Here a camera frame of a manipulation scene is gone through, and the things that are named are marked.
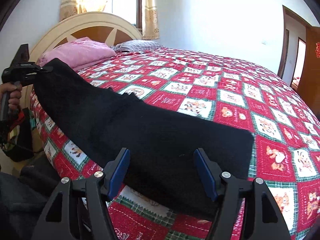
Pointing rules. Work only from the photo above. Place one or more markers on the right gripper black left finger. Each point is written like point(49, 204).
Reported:
point(61, 218)

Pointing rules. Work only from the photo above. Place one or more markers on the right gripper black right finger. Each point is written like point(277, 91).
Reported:
point(262, 217)

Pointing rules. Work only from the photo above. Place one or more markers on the black pants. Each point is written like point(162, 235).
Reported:
point(101, 122)

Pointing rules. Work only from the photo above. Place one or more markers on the person's left hand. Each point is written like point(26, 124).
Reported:
point(15, 94)

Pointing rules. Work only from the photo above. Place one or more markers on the folded pink blanket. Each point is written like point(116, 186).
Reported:
point(78, 54)

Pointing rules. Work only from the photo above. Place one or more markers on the red patchwork bear quilt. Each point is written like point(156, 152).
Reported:
point(220, 89)

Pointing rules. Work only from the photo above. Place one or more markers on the cream wooden headboard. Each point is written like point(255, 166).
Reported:
point(102, 27)

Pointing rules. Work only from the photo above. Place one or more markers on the grey striped pillow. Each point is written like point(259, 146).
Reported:
point(136, 45)

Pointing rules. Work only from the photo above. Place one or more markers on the beige patterned right curtain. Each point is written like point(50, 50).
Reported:
point(150, 29)

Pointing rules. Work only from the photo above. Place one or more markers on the brown wooden door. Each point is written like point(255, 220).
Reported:
point(309, 82)

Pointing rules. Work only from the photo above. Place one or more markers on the red double happiness decal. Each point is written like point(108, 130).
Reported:
point(317, 49)

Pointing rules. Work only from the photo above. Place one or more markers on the window with brown frame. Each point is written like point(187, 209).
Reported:
point(126, 9)

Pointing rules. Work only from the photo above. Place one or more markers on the brown door frame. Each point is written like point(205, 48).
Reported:
point(294, 48)

